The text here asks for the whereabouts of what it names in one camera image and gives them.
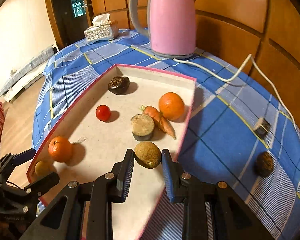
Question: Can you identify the tan round longan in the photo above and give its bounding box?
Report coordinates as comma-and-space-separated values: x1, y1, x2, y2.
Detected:
134, 141, 161, 169
34, 161, 51, 178

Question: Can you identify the white kettle power cord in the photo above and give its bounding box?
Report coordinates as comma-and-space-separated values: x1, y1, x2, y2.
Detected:
173, 53, 300, 167

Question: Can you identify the pink electric kettle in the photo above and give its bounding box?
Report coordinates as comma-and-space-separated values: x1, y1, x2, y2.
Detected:
129, 0, 196, 59

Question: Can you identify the blue plaid tablecloth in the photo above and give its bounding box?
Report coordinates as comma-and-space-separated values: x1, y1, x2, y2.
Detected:
32, 29, 300, 239

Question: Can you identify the dark brown mangosteen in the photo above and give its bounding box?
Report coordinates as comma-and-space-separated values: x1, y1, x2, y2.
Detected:
108, 76, 130, 95
254, 152, 274, 177

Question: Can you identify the pink rimmed white tray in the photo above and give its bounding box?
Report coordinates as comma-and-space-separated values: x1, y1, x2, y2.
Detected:
26, 63, 197, 240

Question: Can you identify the red cherry tomato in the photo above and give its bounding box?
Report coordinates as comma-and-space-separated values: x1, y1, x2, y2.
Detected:
96, 105, 111, 122

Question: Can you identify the white low bench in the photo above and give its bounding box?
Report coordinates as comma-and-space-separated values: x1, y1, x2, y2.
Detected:
0, 43, 59, 102

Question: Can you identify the small orange carrot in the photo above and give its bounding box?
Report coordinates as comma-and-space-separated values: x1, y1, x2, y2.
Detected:
139, 105, 176, 140

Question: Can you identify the orange mandarin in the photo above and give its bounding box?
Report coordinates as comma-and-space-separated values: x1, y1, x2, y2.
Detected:
159, 92, 185, 121
48, 137, 72, 163

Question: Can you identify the white embossed tissue box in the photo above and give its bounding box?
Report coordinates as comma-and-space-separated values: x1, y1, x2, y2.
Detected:
84, 13, 119, 44

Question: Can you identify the dark wooden door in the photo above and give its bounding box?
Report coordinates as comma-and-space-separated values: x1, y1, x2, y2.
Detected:
52, 0, 88, 47

